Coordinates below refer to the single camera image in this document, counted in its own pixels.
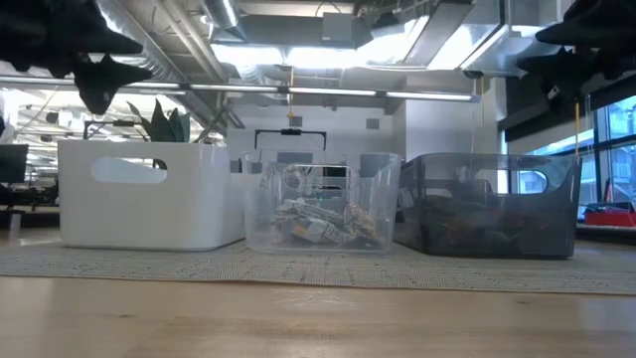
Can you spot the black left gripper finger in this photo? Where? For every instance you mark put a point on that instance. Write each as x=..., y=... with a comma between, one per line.
x=116, y=47
x=102, y=82

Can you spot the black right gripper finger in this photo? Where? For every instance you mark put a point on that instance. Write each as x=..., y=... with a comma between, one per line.
x=596, y=25
x=571, y=69

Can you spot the grey striped granola bar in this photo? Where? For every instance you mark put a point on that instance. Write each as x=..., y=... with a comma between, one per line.
x=303, y=209

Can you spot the brown granola bar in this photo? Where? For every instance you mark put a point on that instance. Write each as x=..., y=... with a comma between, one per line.
x=360, y=221

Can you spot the black stand bar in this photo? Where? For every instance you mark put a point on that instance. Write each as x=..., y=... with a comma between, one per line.
x=109, y=123

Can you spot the green leafy potted plant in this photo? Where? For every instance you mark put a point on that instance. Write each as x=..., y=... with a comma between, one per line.
x=164, y=124

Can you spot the black monitor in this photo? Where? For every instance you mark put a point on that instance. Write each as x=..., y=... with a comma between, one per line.
x=12, y=161

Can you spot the white plastic bin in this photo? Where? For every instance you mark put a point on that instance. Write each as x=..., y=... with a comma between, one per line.
x=149, y=214

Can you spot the red box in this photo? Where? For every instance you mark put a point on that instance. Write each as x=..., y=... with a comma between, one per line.
x=608, y=218

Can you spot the smoke grey plastic bin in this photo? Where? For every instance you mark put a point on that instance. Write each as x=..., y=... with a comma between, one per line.
x=561, y=229

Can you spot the clear plastic bin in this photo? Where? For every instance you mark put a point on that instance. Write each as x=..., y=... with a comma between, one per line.
x=268, y=199

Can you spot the long ceiling light bar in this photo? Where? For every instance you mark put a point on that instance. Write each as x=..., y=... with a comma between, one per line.
x=323, y=91

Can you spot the grey mesh table mat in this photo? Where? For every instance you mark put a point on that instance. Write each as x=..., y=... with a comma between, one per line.
x=318, y=268

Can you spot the black rectangular frame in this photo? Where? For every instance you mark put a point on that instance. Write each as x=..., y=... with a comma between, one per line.
x=290, y=132

